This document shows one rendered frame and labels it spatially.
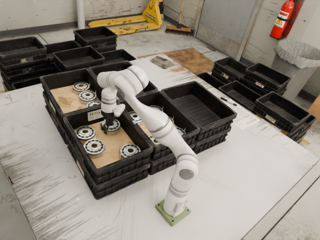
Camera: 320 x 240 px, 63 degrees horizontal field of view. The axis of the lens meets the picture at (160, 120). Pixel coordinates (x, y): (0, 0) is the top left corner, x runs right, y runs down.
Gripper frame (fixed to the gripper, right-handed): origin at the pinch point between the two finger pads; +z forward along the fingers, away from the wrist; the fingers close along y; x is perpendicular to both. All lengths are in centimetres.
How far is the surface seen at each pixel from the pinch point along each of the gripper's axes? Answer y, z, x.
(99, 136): 5.4, 2.2, -2.5
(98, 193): 32.2, 9.2, 10.9
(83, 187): 28.5, 15.2, 1.0
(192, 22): -386, 64, -21
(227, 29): -341, 46, 45
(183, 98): -52, 2, 30
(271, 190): -9, 15, 94
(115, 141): 4.5, 2.2, 6.7
